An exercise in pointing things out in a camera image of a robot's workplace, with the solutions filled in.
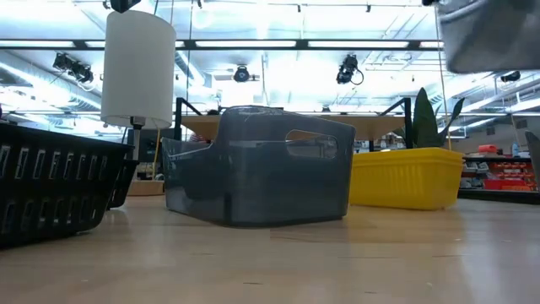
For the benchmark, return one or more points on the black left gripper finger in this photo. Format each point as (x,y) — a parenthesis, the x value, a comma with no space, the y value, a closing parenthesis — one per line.
(123,4)

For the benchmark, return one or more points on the shelf with red bins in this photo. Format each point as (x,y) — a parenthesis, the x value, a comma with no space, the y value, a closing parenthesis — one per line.
(502,173)

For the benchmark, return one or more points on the black monitor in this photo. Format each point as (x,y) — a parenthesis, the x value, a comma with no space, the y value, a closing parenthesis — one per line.
(148,145)

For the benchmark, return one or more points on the green snake plant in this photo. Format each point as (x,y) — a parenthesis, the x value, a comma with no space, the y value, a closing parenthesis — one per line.
(424,122)

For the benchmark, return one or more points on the wooden shelf with black frame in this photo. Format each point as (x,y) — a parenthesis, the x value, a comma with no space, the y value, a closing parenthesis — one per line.
(371,126)

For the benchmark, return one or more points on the black double ceiling spotlight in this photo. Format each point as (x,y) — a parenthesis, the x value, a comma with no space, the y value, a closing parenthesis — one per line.
(73,67)

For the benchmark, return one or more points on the black ceiling track beam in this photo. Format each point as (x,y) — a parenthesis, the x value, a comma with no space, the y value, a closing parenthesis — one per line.
(253,44)

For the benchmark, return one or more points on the black slotted plastic basket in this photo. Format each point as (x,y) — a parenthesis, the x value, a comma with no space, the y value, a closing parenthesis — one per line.
(55,186)
(123,181)

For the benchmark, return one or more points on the black background table edge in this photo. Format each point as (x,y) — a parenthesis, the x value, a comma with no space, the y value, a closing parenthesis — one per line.
(498,196)

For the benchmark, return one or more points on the yellow ribbed plastic basket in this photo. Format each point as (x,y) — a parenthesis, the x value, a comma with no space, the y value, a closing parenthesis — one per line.
(405,179)

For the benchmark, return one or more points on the white shade table lamp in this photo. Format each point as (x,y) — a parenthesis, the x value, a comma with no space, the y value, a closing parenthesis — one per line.
(139,63)

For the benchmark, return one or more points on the small black ceiling spotlight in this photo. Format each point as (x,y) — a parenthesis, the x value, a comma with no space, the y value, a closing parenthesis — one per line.
(510,76)

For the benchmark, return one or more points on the round black ceiling spotlight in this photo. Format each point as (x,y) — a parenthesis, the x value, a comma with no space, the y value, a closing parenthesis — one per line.
(241,74)

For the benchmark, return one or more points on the yellow thin pole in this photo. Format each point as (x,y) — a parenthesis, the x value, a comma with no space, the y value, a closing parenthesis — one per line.
(157,152)

